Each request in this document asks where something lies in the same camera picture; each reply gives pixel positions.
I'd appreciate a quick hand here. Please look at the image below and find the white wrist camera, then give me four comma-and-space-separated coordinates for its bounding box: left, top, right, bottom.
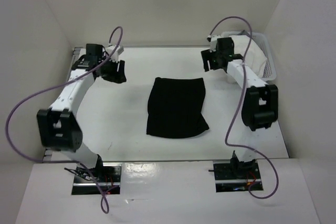
106, 45, 124, 62
207, 35, 222, 52

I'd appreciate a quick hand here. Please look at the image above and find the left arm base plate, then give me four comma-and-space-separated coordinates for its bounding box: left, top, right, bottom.
64, 165, 122, 195

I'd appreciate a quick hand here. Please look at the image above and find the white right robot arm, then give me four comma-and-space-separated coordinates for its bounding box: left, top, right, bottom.
201, 35, 278, 157

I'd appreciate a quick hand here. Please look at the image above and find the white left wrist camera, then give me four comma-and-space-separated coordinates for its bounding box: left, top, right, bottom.
106, 45, 124, 62

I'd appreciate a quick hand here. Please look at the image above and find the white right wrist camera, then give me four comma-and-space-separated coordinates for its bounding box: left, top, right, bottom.
207, 35, 222, 52

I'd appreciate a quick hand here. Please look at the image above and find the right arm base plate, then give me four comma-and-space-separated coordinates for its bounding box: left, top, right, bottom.
208, 159, 263, 193

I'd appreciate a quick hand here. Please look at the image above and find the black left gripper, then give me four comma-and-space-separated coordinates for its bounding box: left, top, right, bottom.
98, 55, 127, 84

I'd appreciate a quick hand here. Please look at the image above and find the white skirt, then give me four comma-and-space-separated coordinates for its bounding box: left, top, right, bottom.
229, 35, 267, 78

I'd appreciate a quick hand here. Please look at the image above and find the black skirt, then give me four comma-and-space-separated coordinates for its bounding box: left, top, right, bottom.
146, 77, 209, 139

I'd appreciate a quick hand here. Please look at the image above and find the white plastic basket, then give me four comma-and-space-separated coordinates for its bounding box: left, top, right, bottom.
221, 30, 276, 82

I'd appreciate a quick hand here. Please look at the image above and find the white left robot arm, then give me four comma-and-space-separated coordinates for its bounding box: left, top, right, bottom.
37, 44, 127, 182

